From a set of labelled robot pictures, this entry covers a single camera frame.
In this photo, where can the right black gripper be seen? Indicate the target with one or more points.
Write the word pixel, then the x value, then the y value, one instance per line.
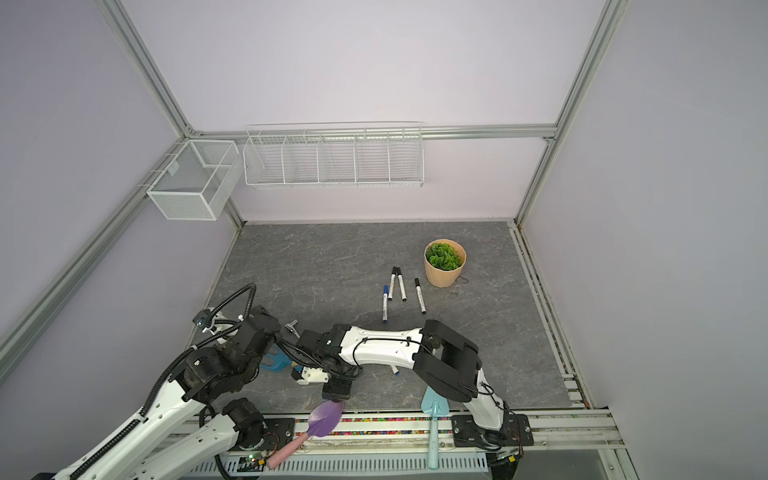
pixel 336 391

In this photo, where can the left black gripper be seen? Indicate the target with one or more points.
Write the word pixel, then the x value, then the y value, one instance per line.
pixel 260 310

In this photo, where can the purple garden trowel pink handle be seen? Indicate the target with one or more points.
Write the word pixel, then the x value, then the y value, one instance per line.
pixel 321 422

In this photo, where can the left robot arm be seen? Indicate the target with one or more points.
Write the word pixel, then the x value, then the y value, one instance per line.
pixel 195 379

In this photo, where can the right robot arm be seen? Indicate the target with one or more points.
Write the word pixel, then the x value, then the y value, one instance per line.
pixel 445 360

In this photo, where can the light blue garden trowel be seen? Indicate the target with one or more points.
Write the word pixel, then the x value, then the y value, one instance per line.
pixel 435 406

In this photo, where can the white mesh box basket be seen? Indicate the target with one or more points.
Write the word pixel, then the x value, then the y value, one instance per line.
pixel 198 181

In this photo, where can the potted green plant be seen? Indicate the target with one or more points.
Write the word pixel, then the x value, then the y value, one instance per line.
pixel 444 260

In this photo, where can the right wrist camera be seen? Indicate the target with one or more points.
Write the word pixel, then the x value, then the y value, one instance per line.
pixel 305 376

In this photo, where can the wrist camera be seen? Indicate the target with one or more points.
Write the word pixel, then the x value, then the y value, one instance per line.
pixel 305 376
pixel 205 321

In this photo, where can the green handled ratchet screwdriver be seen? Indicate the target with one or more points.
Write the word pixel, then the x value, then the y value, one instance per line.
pixel 291 327

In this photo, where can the blue garden fork yellow handle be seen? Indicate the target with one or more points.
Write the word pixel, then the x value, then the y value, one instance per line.
pixel 276 362

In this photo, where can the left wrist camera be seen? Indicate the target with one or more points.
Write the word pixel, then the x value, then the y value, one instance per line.
pixel 205 321

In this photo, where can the white wire basket rack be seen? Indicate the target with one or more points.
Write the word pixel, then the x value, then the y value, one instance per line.
pixel 334 154

